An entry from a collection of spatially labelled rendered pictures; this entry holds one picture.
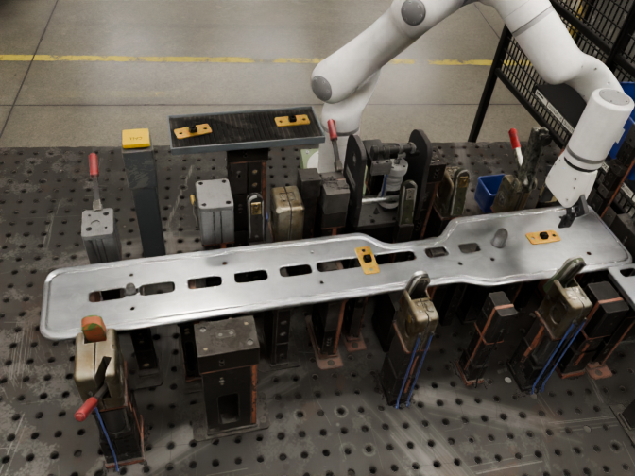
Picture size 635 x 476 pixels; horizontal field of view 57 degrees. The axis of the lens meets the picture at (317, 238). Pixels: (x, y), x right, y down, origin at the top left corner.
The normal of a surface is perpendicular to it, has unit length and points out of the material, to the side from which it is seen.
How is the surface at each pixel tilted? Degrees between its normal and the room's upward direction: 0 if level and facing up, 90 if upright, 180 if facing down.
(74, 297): 0
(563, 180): 89
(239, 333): 0
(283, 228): 90
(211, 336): 0
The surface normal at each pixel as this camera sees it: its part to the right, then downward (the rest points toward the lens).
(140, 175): 0.24, 0.70
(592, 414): 0.08, -0.70
